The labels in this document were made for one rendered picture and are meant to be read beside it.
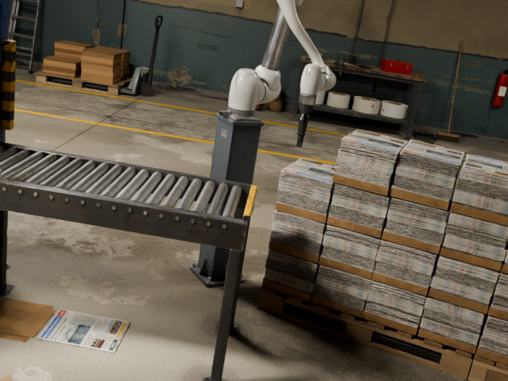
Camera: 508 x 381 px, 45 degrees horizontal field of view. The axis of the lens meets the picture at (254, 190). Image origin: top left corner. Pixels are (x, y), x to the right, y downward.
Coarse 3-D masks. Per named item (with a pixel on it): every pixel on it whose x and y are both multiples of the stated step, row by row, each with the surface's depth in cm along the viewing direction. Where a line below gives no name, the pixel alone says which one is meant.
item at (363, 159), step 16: (352, 144) 300; (368, 144) 299; (384, 144) 306; (336, 160) 306; (352, 160) 303; (368, 160) 300; (384, 160) 297; (352, 176) 304; (368, 176) 302; (384, 176) 299
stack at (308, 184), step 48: (288, 192) 320; (336, 192) 310; (288, 240) 327; (336, 240) 316; (384, 240) 308; (432, 240) 298; (480, 240) 290; (336, 288) 323; (384, 288) 313; (432, 288) 304; (480, 288) 295
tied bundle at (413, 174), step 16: (400, 160) 295; (416, 160) 292; (432, 160) 289; (400, 176) 297; (416, 176) 294; (432, 176) 291; (448, 176) 288; (416, 192) 296; (432, 192) 293; (448, 192) 290
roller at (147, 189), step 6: (156, 174) 288; (150, 180) 278; (156, 180) 283; (144, 186) 269; (150, 186) 272; (138, 192) 261; (144, 192) 263; (150, 192) 270; (132, 198) 253; (138, 198) 254; (144, 198) 260
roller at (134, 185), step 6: (138, 174) 285; (144, 174) 287; (132, 180) 275; (138, 180) 277; (144, 180) 284; (126, 186) 266; (132, 186) 268; (138, 186) 274; (120, 192) 258; (126, 192) 259; (132, 192) 264; (120, 198) 251; (126, 198) 255
